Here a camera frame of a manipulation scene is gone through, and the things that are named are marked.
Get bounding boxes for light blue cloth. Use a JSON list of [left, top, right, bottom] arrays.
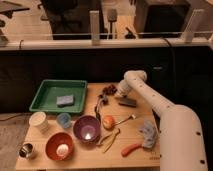
[[139, 120, 157, 149]]

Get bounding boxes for dark red grape bunch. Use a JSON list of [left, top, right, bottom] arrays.
[[102, 84, 117, 95]]

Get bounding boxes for orange carrot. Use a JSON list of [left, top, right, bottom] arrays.
[[121, 143, 142, 157]]

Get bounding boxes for purple bowl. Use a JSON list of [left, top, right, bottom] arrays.
[[73, 115, 101, 142]]

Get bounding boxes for yellow tongs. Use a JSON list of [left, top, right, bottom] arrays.
[[97, 128, 120, 153]]

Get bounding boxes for small blue cup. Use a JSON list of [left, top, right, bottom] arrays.
[[56, 113, 71, 129]]

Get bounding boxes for grey rectangular block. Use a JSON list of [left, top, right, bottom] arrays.
[[118, 98, 137, 107]]

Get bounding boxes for white paper cup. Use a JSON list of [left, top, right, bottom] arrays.
[[29, 112, 49, 133]]

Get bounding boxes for red bowl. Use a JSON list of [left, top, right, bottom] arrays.
[[45, 132, 74, 161]]

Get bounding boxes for black handled tool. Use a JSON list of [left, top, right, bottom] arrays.
[[94, 94, 108, 120]]

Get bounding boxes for grey horizontal rail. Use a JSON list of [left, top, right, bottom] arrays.
[[0, 37, 213, 51]]

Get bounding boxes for green plastic tray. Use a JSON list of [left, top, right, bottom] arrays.
[[29, 80, 87, 115]]

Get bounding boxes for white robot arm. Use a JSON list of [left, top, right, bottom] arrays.
[[116, 70, 208, 171]]

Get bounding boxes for small metal cup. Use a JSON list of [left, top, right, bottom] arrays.
[[19, 143, 36, 159]]

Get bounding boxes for black cable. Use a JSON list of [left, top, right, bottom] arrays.
[[161, 36, 178, 76]]

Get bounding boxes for wooden board table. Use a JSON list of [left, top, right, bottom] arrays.
[[15, 91, 160, 171]]

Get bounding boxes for blue sponge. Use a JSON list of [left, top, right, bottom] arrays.
[[56, 95, 74, 107]]

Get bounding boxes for red apple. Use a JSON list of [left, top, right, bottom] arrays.
[[102, 115, 115, 130]]

